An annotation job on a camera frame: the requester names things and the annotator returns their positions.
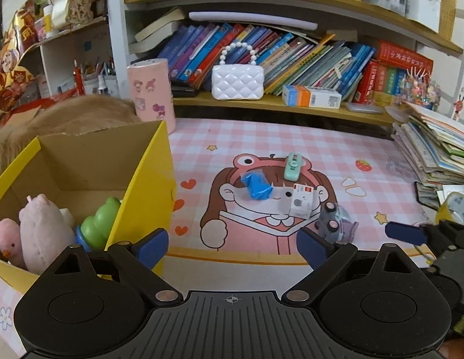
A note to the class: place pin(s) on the small white box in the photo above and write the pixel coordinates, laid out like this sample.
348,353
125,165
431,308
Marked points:
301,202

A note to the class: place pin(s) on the wooden bookshelf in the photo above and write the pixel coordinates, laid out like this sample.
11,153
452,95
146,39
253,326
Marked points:
254,108

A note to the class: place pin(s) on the pink checkered tablecloth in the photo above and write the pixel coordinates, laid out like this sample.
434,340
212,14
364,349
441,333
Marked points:
6,325

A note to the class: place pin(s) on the pink duck plush toy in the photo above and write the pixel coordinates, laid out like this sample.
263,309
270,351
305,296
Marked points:
7,241

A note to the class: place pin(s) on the white quilted handbag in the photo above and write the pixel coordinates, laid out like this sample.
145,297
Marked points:
237,82

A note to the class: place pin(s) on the yellow tape roll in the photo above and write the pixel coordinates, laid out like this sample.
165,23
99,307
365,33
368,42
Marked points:
454,205

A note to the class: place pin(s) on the red boxed book set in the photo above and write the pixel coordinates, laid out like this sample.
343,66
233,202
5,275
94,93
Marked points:
400,74

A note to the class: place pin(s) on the yellow cardboard box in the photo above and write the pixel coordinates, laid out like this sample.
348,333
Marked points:
149,172

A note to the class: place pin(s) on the white pen holder box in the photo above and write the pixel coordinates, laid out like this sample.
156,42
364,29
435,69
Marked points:
422,7

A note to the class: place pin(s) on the pink printed desk mat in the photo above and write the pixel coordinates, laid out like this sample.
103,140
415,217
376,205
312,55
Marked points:
224,138

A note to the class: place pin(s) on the colourful hair clip stand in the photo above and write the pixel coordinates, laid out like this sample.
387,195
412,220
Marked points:
419,86

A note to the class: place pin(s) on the green and blue frog toy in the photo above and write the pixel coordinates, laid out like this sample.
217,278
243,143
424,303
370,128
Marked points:
99,224

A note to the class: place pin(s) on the long white case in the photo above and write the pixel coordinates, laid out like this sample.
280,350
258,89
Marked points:
254,20

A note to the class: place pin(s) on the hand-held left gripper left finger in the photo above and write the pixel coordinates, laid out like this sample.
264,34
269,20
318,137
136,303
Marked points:
154,245

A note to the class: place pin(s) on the orange fluffy cat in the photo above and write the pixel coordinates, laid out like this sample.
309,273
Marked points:
67,114

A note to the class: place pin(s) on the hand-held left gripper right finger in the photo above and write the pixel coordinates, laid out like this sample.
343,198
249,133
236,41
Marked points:
310,247

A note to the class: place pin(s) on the red foil gift bag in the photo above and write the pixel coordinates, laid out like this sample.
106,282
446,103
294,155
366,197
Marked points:
9,71

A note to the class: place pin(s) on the white cubby shelf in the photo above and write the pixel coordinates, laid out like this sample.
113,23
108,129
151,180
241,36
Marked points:
56,67

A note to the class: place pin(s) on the stack of thin booklets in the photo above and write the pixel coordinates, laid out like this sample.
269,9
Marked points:
433,146

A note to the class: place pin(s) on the mint toy camera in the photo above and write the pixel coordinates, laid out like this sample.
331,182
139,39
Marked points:
293,166

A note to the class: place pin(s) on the pink sticker-covered cylinder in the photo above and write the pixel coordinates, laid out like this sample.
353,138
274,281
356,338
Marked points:
151,89

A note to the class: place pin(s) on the orange and blue carton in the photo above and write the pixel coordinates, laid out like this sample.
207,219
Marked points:
310,96

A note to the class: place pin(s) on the pink pig plush toy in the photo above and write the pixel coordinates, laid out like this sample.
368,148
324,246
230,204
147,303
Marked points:
45,235

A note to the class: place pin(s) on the purple toy car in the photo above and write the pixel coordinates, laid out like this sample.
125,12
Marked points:
334,226

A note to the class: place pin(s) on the pens in white cups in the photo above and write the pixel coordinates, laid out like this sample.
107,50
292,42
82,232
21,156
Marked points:
97,80

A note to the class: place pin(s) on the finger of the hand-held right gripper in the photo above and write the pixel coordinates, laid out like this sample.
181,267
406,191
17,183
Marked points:
404,232
415,262

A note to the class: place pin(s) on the open thick book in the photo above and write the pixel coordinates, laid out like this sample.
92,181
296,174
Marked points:
157,26

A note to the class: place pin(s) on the row of colourful books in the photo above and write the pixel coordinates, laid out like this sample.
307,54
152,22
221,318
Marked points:
291,56

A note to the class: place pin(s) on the grey flat case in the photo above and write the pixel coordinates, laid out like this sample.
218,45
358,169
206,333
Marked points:
364,107

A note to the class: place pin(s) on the black wallet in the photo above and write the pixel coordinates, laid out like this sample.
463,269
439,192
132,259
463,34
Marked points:
183,91

